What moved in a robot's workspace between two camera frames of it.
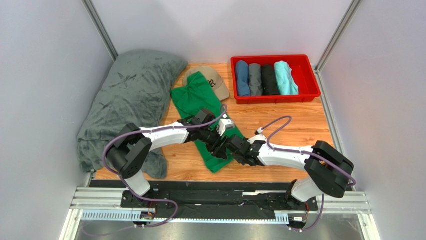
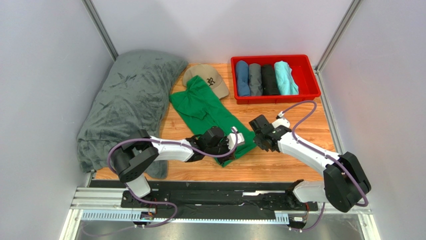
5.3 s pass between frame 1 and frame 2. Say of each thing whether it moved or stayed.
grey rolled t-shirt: stayed
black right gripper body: moved
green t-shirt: moved
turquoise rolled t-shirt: stayed
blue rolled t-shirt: stayed
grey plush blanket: stayed
